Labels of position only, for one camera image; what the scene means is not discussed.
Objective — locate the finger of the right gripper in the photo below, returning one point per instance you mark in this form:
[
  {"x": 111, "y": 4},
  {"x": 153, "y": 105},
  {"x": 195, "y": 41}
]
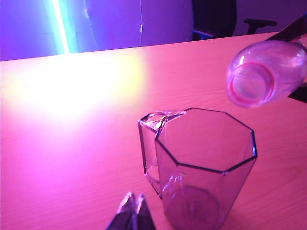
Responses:
[
  {"x": 293, "y": 33},
  {"x": 301, "y": 94}
]

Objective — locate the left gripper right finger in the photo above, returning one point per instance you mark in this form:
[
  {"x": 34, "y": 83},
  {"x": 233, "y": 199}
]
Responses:
[{"x": 143, "y": 215}]

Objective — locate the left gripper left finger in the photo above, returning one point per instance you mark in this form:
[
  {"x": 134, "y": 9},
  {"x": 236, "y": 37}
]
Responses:
[{"x": 126, "y": 213}]

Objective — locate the clear red-label water bottle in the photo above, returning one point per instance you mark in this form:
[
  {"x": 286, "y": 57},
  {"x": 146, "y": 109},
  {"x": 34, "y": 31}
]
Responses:
[{"x": 263, "y": 72}]

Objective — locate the clear faceted glass mug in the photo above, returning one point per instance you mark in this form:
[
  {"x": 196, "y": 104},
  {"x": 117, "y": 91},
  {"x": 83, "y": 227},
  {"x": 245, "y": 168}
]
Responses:
[{"x": 199, "y": 182}]

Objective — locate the black office chair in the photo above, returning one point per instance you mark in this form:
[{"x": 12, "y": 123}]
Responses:
[{"x": 213, "y": 16}]

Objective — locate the vertical wall light tube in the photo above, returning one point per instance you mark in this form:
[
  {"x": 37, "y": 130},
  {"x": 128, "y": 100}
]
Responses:
[{"x": 61, "y": 28}]

